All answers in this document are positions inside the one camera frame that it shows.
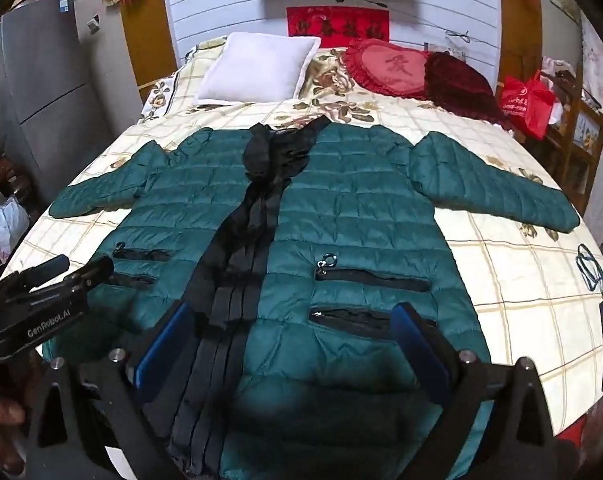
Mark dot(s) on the red heart cushion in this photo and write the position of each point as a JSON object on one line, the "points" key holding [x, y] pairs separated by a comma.
{"points": [[386, 67]]}

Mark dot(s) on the white pillow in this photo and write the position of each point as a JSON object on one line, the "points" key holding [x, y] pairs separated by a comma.
{"points": [[256, 67]]}

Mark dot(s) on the white plastic bag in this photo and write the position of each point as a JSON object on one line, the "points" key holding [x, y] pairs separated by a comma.
{"points": [[8, 225]]}

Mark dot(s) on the red shopping bag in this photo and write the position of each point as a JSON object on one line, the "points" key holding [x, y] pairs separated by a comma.
{"points": [[526, 102]]}

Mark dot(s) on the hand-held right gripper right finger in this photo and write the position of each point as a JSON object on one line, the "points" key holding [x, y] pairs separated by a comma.
{"points": [[424, 355]]}

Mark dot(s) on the dark red velvet cushion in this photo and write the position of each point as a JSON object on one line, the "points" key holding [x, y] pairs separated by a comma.
{"points": [[461, 87]]}

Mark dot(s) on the wooden shelf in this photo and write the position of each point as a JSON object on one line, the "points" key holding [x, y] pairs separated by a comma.
{"points": [[579, 125]]}

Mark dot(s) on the red wall banner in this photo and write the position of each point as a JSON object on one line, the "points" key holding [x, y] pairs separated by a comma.
{"points": [[339, 24]]}

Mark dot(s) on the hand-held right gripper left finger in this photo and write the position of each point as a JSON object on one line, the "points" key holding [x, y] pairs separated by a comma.
{"points": [[162, 357]]}

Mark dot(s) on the grey refrigerator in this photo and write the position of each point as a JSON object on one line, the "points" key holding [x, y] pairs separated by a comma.
{"points": [[41, 90]]}

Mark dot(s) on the white wall switch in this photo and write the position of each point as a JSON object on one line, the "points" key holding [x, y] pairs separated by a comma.
{"points": [[93, 24]]}

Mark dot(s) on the floral checked bed sheet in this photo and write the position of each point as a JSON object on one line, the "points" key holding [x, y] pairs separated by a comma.
{"points": [[511, 270]]}

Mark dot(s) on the straw hat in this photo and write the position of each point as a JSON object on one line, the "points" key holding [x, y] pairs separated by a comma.
{"points": [[28, 0]]}

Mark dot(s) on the green puffer jacket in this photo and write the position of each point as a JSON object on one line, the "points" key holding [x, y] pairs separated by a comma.
{"points": [[341, 210]]}

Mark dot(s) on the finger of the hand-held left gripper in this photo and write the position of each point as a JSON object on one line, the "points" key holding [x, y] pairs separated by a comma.
{"points": [[41, 269], [88, 275]]}

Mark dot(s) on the wooden door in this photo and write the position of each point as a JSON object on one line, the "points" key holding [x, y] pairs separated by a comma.
{"points": [[149, 25], [519, 20]]}

